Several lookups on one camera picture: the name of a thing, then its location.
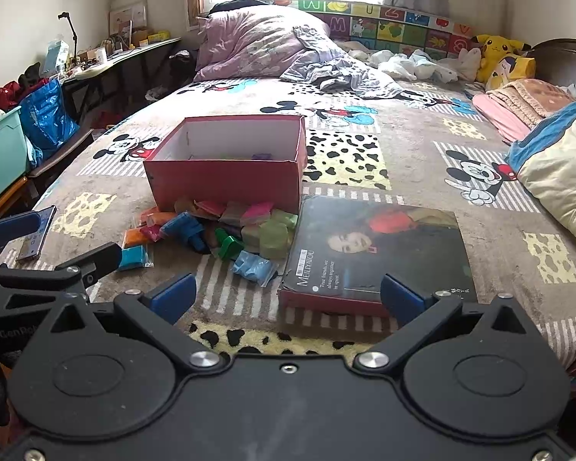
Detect teal storage bin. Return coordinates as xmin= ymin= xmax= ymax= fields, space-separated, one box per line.
xmin=0 ymin=106 xmax=29 ymax=195

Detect blue cream duvet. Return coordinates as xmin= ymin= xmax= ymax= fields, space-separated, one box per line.
xmin=506 ymin=101 xmax=576 ymax=238

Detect white crumpled clothes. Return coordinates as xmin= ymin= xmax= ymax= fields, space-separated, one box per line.
xmin=348 ymin=50 xmax=459 ymax=83

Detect alphabet foam mat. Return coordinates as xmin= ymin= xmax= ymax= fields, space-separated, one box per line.
xmin=270 ymin=0 xmax=474 ymax=60

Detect purple crumpled sheet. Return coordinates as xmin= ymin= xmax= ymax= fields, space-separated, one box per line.
xmin=280 ymin=24 xmax=405 ymax=100

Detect pink clay packet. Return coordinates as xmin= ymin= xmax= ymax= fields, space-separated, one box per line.
xmin=240 ymin=202 xmax=273 ymax=227

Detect yellow cartoon pillow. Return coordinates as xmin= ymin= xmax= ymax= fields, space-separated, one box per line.
xmin=485 ymin=54 xmax=536 ymax=91

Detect cluttered side desk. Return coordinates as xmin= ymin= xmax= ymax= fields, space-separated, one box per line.
xmin=61 ymin=38 xmax=182 ymax=124

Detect blue toy bolt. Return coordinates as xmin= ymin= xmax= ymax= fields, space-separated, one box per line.
xmin=160 ymin=212 xmax=209 ymax=254

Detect magenta clay packet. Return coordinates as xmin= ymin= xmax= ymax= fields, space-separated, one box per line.
xmin=139 ymin=225 xmax=163 ymax=242

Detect pink quilt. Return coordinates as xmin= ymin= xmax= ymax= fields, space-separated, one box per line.
xmin=194 ymin=5 xmax=329 ymax=82

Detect teal clay packet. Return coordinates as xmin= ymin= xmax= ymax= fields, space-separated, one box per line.
xmin=118 ymin=245 xmax=154 ymax=272

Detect pikachu plush toy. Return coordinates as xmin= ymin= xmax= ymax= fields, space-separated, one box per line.
xmin=471 ymin=35 xmax=532 ymax=83

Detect dark wooden headboard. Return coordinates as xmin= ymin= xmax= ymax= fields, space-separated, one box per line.
xmin=526 ymin=38 xmax=576 ymax=88

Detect black phone stand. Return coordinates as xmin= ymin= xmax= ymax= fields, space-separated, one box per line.
xmin=56 ymin=10 xmax=80 ymax=66

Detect red cardboard shoe box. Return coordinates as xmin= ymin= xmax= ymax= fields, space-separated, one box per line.
xmin=143 ymin=114 xmax=307 ymax=213

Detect white bunny plush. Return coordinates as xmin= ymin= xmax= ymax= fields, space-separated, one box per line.
xmin=455 ymin=48 xmax=482 ymax=81

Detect folded pink blankets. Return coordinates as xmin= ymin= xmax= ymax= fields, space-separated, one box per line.
xmin=471 ymin=78 xmax=576 ymax=145

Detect light blue clay packet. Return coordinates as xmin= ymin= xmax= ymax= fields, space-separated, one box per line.
xmin=231 ymin=251 xmax=278 ymax=287

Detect blue plastic bag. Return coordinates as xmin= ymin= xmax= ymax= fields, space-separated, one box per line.
xmin=19 ymin=79 xmax=79 ymax=169

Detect light green clay packet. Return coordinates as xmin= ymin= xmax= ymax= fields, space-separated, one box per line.
xmin=259 ymin=209 xmax=298 ymax=260

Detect orange clay packet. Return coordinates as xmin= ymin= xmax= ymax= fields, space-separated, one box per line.
xmin=121 ymin=228 xmax=151 ymax=249
xmin=139 ymin=207 xmax=177 ymax=227

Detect mickey mouse bed blanket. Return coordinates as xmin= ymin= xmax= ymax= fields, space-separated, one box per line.
xmin=26 ymin=79 xmax=576 ymax=373

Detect green toy bolt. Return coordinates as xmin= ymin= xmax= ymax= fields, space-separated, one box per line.
xmin=214 ymin=228 xmax=244 ymax=260

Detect portrait printed box lid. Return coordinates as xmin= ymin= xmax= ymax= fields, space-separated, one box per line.
xmin=279 ymin=196 xmax=477 ymax=317

